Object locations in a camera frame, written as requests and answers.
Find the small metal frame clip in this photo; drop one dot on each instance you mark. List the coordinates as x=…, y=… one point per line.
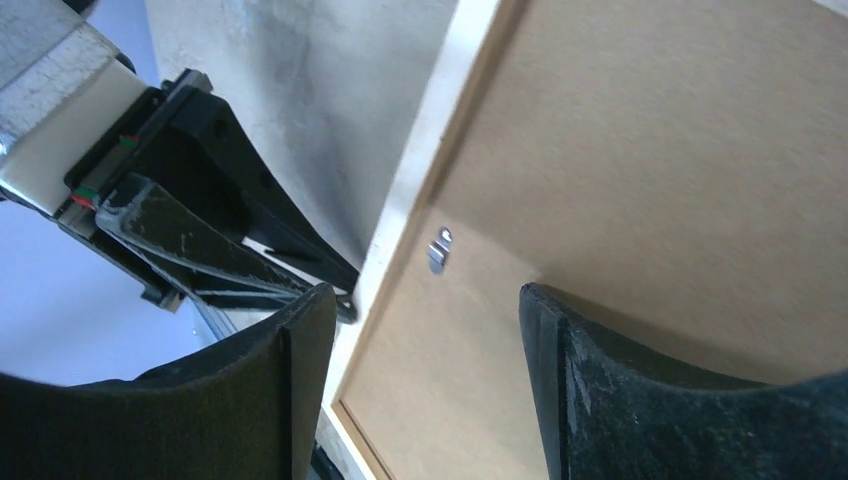
x=439, y=250

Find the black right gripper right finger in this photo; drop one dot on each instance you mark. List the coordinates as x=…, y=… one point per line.
x=609, y=407

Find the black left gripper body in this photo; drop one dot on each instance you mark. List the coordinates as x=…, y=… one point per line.
x=74, y=114

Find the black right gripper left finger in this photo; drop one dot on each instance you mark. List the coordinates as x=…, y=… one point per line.
x=246, y=407

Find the light wooden picture frame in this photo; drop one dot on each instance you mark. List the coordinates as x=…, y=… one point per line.
x=476, y=34

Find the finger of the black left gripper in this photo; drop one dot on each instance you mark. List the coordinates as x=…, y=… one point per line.
x=190, y=254
x=203, y=157

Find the brown cardboard backing board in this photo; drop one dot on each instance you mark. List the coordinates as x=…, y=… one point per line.
x=679, y=167

